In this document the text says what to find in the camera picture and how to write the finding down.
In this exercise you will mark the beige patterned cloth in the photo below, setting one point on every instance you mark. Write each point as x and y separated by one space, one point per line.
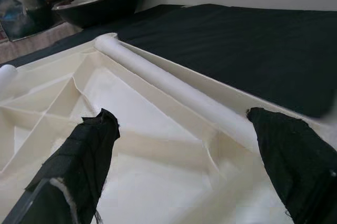
39 42

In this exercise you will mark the black tablecloth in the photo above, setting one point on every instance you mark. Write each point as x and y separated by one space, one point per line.
237 50

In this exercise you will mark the black metal wok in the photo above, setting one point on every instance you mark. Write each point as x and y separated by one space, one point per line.
100 10

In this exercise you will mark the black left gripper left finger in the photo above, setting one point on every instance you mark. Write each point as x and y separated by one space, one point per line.
79 171

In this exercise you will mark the cream plastic children table top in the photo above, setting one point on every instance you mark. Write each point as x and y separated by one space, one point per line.
158 181

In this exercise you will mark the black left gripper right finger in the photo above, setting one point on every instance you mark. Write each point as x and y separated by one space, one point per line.
297 171

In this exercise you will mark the white plastic table leg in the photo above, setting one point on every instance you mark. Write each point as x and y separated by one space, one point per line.
8 76
171 84

